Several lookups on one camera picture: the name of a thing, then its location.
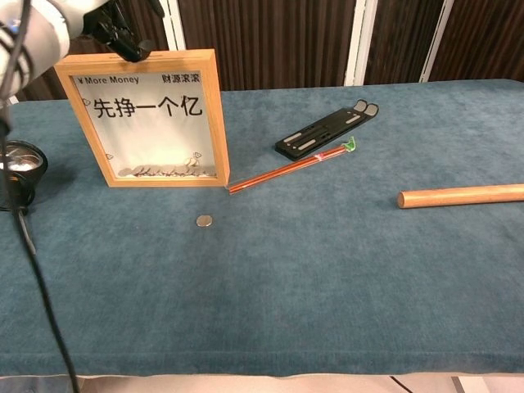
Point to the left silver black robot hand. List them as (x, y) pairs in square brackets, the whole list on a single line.
[(118, 28)]

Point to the silver coin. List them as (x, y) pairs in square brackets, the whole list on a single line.
[(204, 221)]

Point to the black round base tool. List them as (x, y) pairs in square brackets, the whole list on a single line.
[(39, 180)]

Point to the red-brown packaged chopsticks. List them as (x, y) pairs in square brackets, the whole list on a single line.
[(286, 168)]

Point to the black folding stand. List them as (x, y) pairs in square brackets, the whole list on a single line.
[(319, 131)]

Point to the blue table cloth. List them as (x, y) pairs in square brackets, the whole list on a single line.
[(286, 286)]

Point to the wooden rolling pin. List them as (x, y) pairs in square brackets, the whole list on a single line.
[(458, 195)]

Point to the white partition post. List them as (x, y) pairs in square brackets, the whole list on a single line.
[(434, 45), (174, 28), (360, 41)]

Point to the wooden coin box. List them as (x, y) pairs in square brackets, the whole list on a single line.
[(213, 123)]

